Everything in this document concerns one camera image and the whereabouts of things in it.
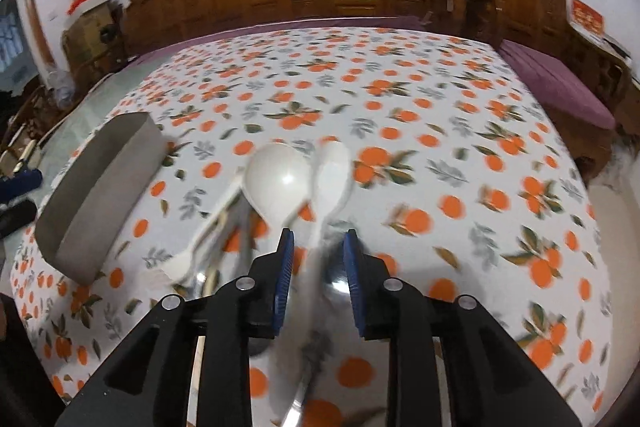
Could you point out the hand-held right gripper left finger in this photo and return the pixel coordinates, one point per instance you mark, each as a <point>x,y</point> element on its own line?
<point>285,274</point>

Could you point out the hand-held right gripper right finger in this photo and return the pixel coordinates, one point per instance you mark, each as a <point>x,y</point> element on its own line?
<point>352,279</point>

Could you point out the steel spoon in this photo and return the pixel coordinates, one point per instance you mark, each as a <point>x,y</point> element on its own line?
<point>332,281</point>
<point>240,227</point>

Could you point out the large white plastic spoon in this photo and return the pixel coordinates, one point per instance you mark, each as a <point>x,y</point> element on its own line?
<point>277,182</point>

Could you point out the white ceramic spoon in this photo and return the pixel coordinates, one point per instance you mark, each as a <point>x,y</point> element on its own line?
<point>332,172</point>

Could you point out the grey metal tray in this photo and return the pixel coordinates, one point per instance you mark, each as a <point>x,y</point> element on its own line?
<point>100,187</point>

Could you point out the orange print tablecloth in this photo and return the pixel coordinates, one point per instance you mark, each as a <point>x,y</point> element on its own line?
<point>425,107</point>

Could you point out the wide purple seat cushion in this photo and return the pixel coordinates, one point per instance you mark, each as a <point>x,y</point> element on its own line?
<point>550,82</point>

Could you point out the dark blue cloth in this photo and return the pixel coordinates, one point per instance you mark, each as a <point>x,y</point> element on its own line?
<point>20,183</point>

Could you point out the white plastic bag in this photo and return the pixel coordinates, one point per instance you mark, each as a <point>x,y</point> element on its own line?
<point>617,172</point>

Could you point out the wooden side table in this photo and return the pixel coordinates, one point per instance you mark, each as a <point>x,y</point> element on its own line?
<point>600,62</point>

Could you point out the red box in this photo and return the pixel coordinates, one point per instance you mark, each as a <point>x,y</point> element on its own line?
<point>587,14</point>

